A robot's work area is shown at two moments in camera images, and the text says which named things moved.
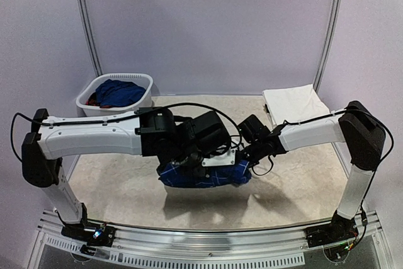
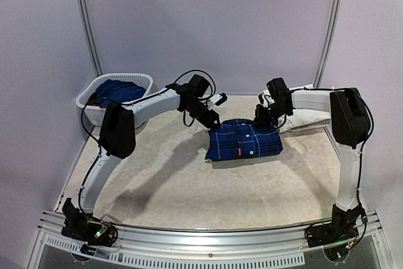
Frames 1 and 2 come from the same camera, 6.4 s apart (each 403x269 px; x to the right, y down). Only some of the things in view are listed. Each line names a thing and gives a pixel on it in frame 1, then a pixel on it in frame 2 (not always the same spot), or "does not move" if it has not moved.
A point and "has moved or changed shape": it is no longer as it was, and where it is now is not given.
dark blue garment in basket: [118, 93] does not move
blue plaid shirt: [180, 174] has moved or changed shape
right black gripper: [249, 152] -> [262, 114]
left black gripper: [201, 171] -> [208, 120]
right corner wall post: [333, 27] does not move
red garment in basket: [92, 100] does not move
